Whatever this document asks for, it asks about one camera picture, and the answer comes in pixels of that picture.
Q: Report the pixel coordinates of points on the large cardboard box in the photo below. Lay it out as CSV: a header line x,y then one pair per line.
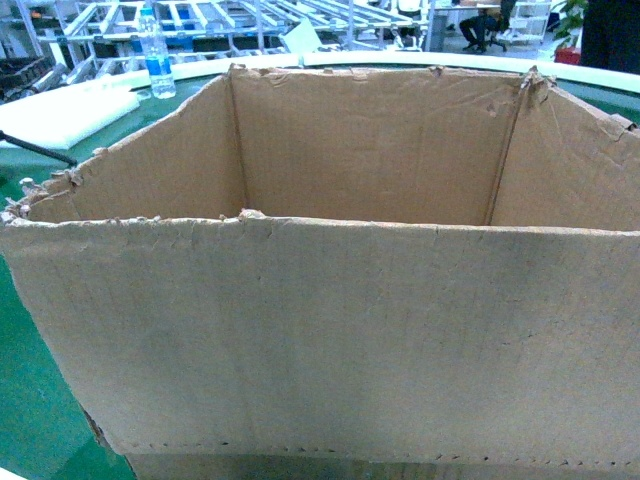
x,y
432,270

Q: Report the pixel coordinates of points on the seated person in black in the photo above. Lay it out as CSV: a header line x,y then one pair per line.
x,y
474,29

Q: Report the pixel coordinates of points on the clear plastic water bottle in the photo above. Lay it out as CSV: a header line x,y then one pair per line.
x,y
155,51

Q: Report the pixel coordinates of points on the green potted plant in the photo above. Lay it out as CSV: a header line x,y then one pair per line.
x,y
569,31

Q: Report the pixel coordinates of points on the metal flow rack shelving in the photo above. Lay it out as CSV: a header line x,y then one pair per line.
x,y
47,44

